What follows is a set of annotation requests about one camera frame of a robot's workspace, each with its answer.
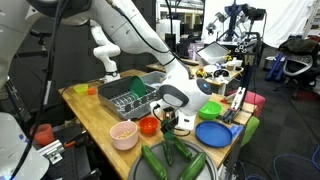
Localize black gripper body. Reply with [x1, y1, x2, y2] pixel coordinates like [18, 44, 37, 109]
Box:
[161, 111, 177, 133]

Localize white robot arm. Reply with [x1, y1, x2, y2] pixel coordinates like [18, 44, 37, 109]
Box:
[0, 0, 212, 131]

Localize orange bowl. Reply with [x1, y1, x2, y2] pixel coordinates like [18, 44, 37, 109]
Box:
[139, 116, 159, 135]

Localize white cup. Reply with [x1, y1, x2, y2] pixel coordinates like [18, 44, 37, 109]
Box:
[150, 101, 161, 116]

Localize light green bowl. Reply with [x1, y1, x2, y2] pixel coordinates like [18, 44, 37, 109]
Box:
[198, 101, 222, 120]

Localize small orange cup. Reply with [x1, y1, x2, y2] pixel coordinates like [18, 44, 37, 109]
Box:
[87, 88, 97, 95]

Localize yellow-green small bowl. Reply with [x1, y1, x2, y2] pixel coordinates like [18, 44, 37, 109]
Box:
[73, 84, 89, 93]

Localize red-orange plastic cup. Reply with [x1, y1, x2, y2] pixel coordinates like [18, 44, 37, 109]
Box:
[34, 124, 55, 146]

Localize small thin cucumber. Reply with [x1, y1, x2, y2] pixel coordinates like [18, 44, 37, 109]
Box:
[162, 141, 173, 167]

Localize middle short cucumber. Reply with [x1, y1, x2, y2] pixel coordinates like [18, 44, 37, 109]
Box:
[173, 137, 192, 160]

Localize blue plate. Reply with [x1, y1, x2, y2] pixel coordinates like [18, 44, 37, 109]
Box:
[195, 121, 232, 148]

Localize large left cucumber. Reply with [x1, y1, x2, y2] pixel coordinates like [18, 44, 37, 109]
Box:
[141, 145, 168, 180]

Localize large cucumber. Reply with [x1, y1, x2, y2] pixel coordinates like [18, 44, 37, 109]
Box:
[177, 152, 206, 180]
[141, 145, 168, 180]

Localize grey plastic bin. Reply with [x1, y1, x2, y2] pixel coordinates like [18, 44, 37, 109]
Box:
[141, 71, 166, 89]

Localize green plate in rack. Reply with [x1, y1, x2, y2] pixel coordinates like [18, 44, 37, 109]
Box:
[129, 76, 146, 98]

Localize right large cucumber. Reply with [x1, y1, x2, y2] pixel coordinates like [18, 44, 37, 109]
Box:
[177, 152, 206, 180]

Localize grey round tray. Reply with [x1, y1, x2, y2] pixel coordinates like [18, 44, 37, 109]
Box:
[127, 140, 218, 180]

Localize grey dish rack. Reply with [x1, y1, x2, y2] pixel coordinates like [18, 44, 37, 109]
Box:
[98, 76, 158, 120]

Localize wooden background desk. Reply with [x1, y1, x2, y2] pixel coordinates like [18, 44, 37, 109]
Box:
[184, 60, 243, 95]

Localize green chair seat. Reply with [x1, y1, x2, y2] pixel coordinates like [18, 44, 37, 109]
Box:
[241, 116, 260, 146]

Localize clear plastic storage box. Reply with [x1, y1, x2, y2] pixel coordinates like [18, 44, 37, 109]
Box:
[197, 42, 230, 65]

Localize pink stool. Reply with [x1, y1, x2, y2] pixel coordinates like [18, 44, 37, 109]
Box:
[228, 87, 265, 117]

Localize black office chair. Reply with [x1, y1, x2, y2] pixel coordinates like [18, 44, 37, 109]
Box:
[278, 37, 320, 100]

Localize pink bowl with handle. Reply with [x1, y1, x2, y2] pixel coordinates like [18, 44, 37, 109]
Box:
[109, 121, 138, 150]

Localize camera stand with clamp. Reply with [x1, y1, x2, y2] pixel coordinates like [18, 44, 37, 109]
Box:
[219, 32, 262, 124]

